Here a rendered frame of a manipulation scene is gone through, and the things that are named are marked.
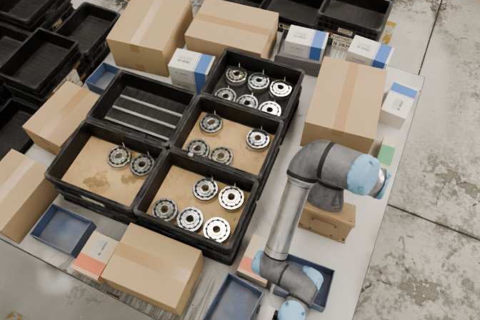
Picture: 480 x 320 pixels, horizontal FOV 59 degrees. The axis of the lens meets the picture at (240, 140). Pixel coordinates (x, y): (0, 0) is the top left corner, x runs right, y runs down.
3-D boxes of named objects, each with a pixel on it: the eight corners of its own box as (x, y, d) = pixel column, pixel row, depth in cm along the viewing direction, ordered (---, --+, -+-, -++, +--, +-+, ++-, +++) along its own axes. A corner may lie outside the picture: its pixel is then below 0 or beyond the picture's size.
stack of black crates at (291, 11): (321, 35, 317) (329, -3, 288) (308, 63, 302) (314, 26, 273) (271, 19, 326) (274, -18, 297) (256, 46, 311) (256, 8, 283)
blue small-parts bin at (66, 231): (97, 226, 180) (91, 220, 174) (76, 258, 173) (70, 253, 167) (58, 208, 185) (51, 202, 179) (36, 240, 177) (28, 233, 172)
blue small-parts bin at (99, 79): (138, 83, 222) (135, 74, 216) (120, 104, 215) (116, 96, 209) (106, 70, 227) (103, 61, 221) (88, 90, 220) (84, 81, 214)
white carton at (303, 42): (326, 45, 227) (328, 33, 220) (321, 61, 221) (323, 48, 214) (289, 37, 231) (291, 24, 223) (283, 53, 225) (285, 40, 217)
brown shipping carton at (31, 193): (28, 166, 196) (11, 148, 183) (66, 186, 191) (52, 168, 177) (-21, 221, 182) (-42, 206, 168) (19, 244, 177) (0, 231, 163)
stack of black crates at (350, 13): (375, 51, 307) (393, 1, 269) (363, 81, 293) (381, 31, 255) (321, 35, 317) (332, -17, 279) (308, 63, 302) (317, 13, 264)
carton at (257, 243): (253, 239, 177) (253, 233, 170) (280, 251, 174) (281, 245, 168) (237, 275, 169) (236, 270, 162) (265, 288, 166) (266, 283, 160)
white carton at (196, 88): (218, 81, 222) (216, 69, 214) (209, 98, 216) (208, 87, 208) (182, 72, 225) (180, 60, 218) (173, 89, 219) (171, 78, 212)
